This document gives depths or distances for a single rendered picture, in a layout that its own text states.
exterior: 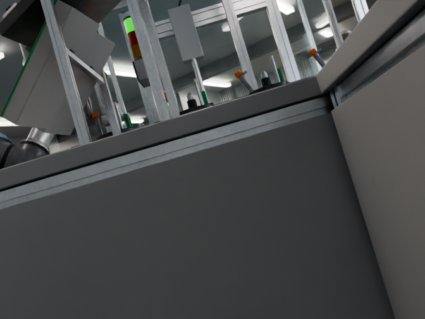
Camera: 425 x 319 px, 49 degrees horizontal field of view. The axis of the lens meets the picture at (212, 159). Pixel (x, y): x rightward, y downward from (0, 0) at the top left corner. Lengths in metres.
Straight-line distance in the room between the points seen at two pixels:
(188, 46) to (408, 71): 2.17
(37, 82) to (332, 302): 0.73
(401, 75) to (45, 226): 0.55
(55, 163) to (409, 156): 0.51
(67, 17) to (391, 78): 0.75
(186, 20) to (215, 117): 1.91
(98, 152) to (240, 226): 0.25
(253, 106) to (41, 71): 0.52
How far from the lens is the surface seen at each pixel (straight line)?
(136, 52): 1.72
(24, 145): 1.86
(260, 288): 0.73
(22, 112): 1.08
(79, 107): 0.98
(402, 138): 0.49
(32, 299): 0.79
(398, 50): 0.47
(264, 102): 0.72
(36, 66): 1.08
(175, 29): 2.59
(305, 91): 0.73
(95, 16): 1.32
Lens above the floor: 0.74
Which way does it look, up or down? 3 degrees up
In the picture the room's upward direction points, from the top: 16 degrees counter-clockwise
